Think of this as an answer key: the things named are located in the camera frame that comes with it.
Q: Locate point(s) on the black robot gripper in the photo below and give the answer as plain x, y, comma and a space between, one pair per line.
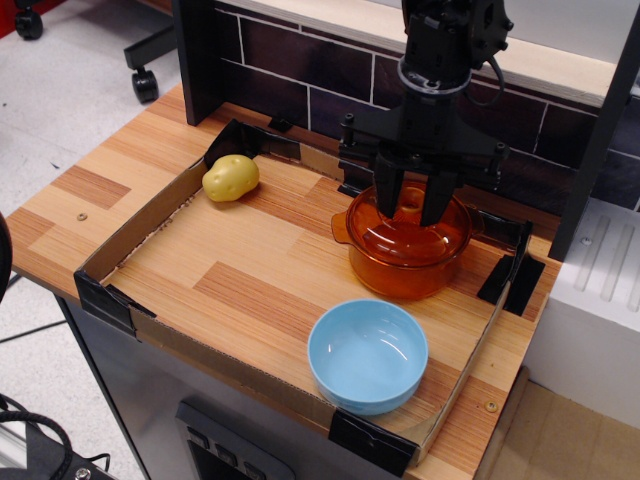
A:
421, 137

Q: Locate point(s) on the orange transparent pot lid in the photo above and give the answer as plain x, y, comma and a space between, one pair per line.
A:
401, 240

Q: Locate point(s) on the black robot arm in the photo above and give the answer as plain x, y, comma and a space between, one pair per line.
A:
446, 42

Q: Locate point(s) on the orange transparent pot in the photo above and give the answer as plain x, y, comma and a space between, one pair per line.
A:
410, 283

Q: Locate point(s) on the cardboard fence with black tape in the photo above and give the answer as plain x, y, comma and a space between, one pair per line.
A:
185, 300

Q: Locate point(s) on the light blue bowl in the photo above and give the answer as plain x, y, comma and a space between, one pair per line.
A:
367, 356

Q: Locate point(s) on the yellow plastic potato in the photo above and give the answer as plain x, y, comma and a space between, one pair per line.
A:
231, 177

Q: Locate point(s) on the black office chair base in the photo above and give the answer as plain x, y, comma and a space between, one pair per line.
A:
140, 54

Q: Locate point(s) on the grey oven control panel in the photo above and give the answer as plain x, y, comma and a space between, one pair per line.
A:
219, 452

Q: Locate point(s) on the black upright post right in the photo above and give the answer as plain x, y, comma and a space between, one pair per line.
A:
597, 147

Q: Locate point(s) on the black upright post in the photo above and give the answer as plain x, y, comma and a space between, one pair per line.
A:
597, 147
196, 26

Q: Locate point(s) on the black upright post left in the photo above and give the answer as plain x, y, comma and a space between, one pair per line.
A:
196, 26

